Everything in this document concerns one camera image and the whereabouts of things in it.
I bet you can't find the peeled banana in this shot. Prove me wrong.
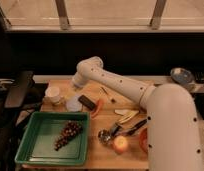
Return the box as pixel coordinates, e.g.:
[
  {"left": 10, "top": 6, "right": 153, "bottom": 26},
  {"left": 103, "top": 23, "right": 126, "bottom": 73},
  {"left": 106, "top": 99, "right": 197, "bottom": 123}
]
[{"left": 115, "top": 109, "right": 139, "bottom": 124}]

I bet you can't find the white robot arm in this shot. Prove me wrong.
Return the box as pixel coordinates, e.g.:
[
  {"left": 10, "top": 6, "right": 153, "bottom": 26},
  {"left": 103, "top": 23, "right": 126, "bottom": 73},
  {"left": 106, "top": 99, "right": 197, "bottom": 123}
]
[{"left": 72, "top": 56, "right": 203, "bottom": 171}]

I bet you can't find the metal measuring scoop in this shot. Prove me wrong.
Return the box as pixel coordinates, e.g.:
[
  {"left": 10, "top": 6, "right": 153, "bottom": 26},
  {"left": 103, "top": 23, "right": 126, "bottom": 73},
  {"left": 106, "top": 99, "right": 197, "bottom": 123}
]
[{"left": 98, "top": 123, "right": 121, "bottom": 144}]

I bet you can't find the metal bowl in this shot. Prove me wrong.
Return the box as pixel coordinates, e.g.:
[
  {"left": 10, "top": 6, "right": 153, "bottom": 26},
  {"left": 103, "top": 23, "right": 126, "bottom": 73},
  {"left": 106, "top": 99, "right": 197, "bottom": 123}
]
[{"left": 170, "top": 68, "right": 193, "bottom": 85}]

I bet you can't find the bunch of dark grapes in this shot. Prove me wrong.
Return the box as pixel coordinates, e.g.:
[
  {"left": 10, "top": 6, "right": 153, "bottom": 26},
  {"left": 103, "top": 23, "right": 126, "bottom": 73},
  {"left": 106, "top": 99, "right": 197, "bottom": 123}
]
[{"left": 54, "top": 121, "right": 83, "bottom": 151}]

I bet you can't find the white cup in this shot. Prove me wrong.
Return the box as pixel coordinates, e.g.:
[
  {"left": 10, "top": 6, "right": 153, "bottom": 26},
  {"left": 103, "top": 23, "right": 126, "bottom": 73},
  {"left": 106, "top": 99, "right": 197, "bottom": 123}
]
[{"left": 45, "top": 86, "right": 62, "bottom": 105}]

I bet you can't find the green plastic tray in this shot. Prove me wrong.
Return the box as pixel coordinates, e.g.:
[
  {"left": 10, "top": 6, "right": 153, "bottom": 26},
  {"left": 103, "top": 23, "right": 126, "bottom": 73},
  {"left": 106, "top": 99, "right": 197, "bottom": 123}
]
[{"left": 15, "top": 112, "right": 90, "bottom": 166}]

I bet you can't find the orange bowl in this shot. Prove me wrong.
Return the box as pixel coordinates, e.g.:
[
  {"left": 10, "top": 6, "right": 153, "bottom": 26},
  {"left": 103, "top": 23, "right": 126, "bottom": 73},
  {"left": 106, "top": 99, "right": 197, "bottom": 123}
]
[{"left": 139, "top": 128, "right": 148, "bottom": 154}]

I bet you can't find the black chair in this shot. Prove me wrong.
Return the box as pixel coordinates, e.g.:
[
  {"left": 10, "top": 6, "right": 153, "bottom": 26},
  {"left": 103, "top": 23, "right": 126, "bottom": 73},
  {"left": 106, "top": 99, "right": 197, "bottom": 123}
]
[{"left": 0, "top": 71, "right": 43, "bottom": 110}]

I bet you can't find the black handled knife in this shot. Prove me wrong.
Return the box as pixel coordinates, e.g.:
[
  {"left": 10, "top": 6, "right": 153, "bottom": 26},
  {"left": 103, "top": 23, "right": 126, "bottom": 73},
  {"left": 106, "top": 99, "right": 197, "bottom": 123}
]
[{"left": 116, "top": 119, "right": 147, "bottom": 136}]

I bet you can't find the black rectangular block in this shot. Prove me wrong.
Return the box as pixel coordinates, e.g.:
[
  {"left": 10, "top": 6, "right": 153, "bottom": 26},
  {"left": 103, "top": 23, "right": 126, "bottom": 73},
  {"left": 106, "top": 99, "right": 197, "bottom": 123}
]
[{"left": 78, "top": 95, "right": 96, "bottom": 110}]

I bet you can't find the orange carrot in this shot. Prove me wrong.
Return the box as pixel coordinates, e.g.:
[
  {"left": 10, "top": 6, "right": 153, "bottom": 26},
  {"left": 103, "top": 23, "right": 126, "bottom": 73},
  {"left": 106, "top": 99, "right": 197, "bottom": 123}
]
[{"left": 90, "top": 98, "right": 104, "bottom": 118}]

